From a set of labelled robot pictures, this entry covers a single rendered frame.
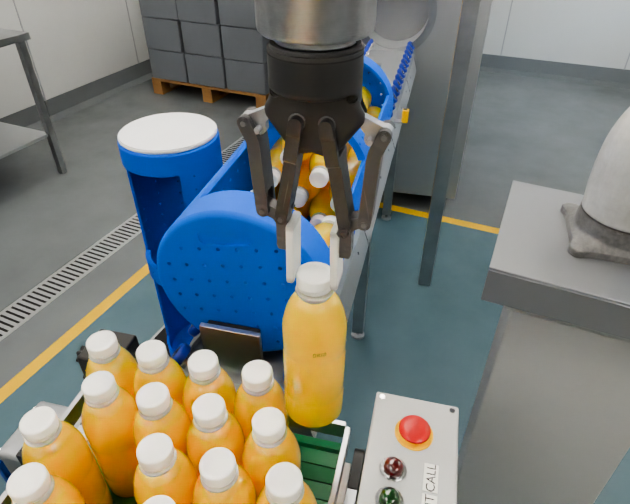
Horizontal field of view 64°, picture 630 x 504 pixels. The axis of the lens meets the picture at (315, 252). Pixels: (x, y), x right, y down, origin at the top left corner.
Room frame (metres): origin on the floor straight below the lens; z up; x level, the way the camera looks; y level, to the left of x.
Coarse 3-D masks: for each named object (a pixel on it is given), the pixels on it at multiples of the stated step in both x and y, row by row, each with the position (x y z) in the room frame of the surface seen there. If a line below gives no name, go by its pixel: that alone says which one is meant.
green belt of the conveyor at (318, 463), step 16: (304, 448) 0.45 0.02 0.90; (320, 448) 0.45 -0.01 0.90; (336, 448) 0.45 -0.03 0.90; (304, 464) 0.42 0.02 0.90; (320, 464) 0.42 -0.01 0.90; (336, 464) 0.42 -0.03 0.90; (304, 480) 0.40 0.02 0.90; (320, 480) 0.40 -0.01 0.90; (112, 496) 0.37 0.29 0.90; (320, 496) 0.37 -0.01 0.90
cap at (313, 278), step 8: (304, 264) 0.42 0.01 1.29; (312, 264) 0.42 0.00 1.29; (320, 264) 0.42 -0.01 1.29; (296, 272) 0.40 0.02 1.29; (304, 272) 0.40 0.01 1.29; (312, 272) 0.40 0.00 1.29; (320, 272) 0.40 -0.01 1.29; (328, 272) 0.40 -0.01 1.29; (296, 280) 0.40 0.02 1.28; (304, 280) 0.39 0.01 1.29; (312, 280) 0.39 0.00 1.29; (320, 280) 0.39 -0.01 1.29; (328, 280) 0.39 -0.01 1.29; (304, 288) 0.39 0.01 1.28; (312, 288) 0.38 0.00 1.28; (320, 288) 0.39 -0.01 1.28; (328, 288) 0.39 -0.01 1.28; (312, 296) 0.39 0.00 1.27
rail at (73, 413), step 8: (80, 392) 0.49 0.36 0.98; (80, 400) 0.48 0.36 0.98; (72, 408) 0.46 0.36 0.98; (80, 408) 0.48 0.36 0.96; (64, 416) 0.45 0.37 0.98; (72, 416) 0.46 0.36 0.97; (80, 416) 0.47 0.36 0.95; (72, 424) 0.45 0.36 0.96; (0, 496) 0.33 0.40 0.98; (8, 496) 0.33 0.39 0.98
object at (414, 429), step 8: (408, 416) 0.36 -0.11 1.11; (416, 416) 0.36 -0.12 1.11; (400, 424) 0.35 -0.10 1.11; (408, 424) 0.34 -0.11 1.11; (416, 424) 0.34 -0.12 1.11; (424, 424) 0.34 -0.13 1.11; (400, 432) 0.34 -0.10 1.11; (408, 432) 0.33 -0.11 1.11; (416, 432) 0.33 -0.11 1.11; (424, 432) 0.33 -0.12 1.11; (408, 440) 0.33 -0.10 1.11; (416, 440) 0.32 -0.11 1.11; (424, 440) 0.33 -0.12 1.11
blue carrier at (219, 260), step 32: (384, 96) 1.41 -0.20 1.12; (224, 192) 0.67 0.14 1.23; (352, 192) 0.82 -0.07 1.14; (192, 224) 0.62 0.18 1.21; (224, 224) 0.60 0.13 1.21; (256, 224) 0.59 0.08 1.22; (160, 256) 0.63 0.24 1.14; (192, 256) 0.62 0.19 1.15; (224, 256) 0.61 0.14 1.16; (256, 256) 0.59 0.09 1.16; (320, 256) 0.60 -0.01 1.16; (192, 288) 0.62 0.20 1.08; (224, 288) 0.61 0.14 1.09; (256, 288) 0.59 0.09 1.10; (288, 288) 0.58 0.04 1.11; (192, 320) 0.62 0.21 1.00; (224, 320) 0.61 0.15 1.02; (256, 320) 0.60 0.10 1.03
